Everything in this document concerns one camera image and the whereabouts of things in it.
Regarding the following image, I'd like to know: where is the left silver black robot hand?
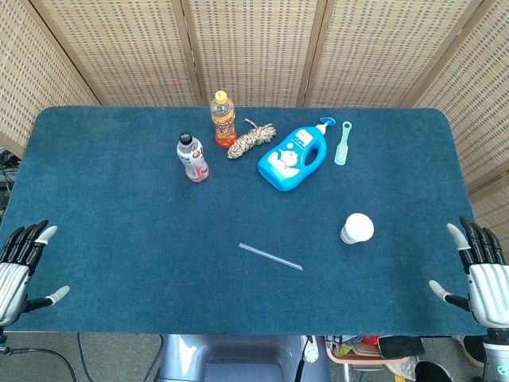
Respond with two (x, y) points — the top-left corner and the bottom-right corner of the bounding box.
(0, 219), (71, 328)

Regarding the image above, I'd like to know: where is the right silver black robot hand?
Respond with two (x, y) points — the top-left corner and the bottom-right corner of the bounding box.
(428, 216), (509, 329)

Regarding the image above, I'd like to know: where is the transparent plastic straw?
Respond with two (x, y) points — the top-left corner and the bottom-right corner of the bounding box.
(238, 242), (305, 272)

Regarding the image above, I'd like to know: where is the white paper cup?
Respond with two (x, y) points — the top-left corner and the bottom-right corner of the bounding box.
(340, 212), (375, 245)

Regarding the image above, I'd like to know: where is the black shoe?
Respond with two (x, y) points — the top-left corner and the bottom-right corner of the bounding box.
(415, 361), (454, 382)

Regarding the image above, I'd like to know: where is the black cloth item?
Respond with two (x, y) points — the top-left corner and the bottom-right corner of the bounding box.
(377, 336), (425, 357)

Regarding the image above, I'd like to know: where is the blue carpet table cover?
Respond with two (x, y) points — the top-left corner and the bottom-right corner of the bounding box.
(0, 105), (488, 337)

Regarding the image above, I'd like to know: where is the pink plastic basket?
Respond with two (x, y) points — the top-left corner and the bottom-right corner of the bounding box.
(325, 336), (410, 367)

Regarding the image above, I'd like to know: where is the white perforated plastic piece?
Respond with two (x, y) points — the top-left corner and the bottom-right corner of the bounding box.
(304, 336), (319, 364)

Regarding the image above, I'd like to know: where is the light green brush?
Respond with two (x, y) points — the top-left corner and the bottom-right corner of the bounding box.
(333, 121), (353, 166)

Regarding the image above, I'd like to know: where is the pink drink bottle black cap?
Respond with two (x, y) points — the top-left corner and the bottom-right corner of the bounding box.
(176, 132), (210, 183)

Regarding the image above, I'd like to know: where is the grey-blue robot torso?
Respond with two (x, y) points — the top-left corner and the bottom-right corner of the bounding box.
(158, 333), (331, 382)

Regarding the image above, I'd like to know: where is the blue detergent bottle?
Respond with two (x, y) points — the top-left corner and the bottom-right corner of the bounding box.
(256, 116), (337, 193)

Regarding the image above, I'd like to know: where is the orange iced tea bottle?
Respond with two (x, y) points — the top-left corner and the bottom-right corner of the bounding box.
(210, 90), (237, 149)

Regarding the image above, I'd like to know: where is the woven wood-framed folding screen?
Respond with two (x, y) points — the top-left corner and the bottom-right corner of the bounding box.
(0, 0), (509, 240)

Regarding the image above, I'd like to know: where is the black floor cable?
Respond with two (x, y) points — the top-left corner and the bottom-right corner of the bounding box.
(0, 345), (76, 382)

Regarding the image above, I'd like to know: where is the dark equipment with cables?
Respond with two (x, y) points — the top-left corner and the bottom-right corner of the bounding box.
(0, 146), (21, 224)

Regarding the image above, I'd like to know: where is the blue floor cable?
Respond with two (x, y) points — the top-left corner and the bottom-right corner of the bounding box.
(76, 333), (87, 382)

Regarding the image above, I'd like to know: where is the braided rope bundle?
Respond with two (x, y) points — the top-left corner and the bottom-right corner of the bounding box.
(227, 118), (277, 160)

